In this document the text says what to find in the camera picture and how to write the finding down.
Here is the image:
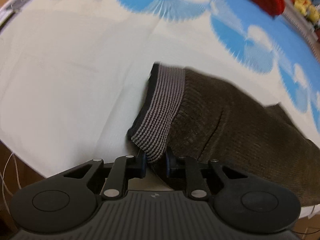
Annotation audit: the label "dark brown corduroy pants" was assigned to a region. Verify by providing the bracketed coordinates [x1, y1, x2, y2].
[127, 63, 319, 206]

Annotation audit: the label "blue white patterned bedsheet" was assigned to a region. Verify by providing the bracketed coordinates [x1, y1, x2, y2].
[1, 0, 319, 177]

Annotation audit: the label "yellow plush toys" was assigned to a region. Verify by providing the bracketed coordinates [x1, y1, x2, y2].
[291, 0, 319, 25]

